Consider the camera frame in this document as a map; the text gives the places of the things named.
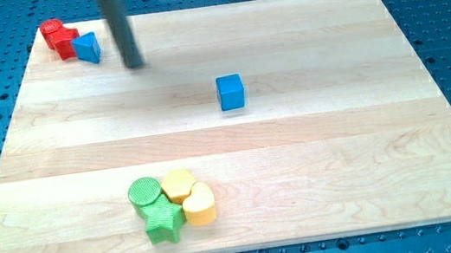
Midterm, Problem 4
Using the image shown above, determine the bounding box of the blue cube block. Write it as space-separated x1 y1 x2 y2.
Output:
215 74 245 111

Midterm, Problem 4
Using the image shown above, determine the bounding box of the blue triangle block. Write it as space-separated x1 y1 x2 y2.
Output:
71 32 102 64

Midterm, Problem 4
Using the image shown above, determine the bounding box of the green cylinder block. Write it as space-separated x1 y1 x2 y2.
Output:
128 177 162 217

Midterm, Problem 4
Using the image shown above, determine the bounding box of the red cylinder block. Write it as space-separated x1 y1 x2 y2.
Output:
39 18 63 49

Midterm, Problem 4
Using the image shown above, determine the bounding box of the green star block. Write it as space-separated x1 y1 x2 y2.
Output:
139 194 186 244

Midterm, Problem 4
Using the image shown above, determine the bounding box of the red star block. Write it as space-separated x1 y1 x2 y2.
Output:
48 27 79 61

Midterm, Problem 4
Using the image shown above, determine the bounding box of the yellow hexagon block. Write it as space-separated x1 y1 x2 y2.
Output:
161 169 196 205

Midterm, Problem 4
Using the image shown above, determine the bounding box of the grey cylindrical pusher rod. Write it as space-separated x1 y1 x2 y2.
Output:
97 0 143 69

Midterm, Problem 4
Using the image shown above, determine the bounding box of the yellow heart block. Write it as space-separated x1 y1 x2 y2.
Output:
182 182 217 226

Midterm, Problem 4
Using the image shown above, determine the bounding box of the light wooden board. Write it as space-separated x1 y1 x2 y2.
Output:
0 0 451 253

